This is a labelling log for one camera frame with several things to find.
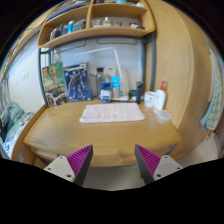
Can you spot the blue robot model kit box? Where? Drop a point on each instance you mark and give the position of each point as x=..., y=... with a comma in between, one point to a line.
x=77, y=81

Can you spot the light pink towel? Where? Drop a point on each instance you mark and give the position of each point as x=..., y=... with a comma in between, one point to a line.
x=111, y=112

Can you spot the black cylindrical flask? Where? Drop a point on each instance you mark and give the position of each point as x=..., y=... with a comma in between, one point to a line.
x=139, y=93

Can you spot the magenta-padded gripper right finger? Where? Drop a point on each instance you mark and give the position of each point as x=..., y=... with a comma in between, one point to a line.
x=150, y=160

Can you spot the green round tin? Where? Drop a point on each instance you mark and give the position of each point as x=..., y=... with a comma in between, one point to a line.
x=132, y=93

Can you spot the white red-pump lotion bottle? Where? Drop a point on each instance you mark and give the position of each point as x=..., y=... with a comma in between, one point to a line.
x=159, y=100

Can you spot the light patterned curtain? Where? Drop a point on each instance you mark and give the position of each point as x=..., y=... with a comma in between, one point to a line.
x=213, y=106

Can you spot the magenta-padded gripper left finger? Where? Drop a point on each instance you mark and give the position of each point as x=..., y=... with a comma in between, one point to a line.
x=79, y=160

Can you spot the teal bedding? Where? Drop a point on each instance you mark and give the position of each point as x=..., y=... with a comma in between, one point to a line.
x=13, y=120

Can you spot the light blue narrow box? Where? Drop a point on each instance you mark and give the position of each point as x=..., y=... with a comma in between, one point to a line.
x=115, y=86

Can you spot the clear plastic container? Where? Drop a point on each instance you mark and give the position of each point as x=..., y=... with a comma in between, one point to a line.
x=164, y=116

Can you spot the green tree figure box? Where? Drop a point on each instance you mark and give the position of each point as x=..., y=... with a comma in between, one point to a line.
x=54, y=83

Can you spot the small dark blue box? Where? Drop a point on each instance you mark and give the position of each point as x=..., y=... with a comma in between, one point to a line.
x=105, y=92

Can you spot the white mug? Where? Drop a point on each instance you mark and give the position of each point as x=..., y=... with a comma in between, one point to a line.
x=149, y=99

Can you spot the wooden shelf unit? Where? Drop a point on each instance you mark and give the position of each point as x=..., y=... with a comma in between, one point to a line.
x=100, y=31

